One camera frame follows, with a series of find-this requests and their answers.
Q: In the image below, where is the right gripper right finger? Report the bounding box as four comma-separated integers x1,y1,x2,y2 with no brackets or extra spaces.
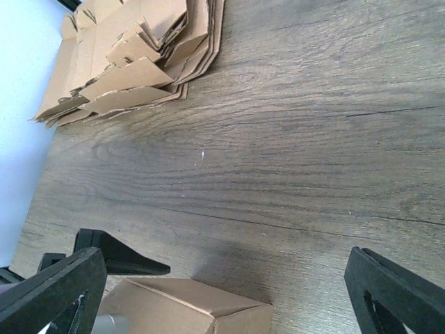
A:
344,247,444,333

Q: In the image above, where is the brown cardboard box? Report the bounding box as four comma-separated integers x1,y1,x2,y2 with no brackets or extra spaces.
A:
99,277,273,333

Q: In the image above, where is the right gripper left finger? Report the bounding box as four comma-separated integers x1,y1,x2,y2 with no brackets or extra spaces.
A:
1,247,107,333

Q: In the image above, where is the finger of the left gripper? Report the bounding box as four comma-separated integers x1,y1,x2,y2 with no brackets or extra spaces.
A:
73,228,171,276
38,253,66,271

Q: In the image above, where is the stack of flat cardboard sheets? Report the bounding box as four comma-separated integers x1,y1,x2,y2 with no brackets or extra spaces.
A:
33,0,225,127

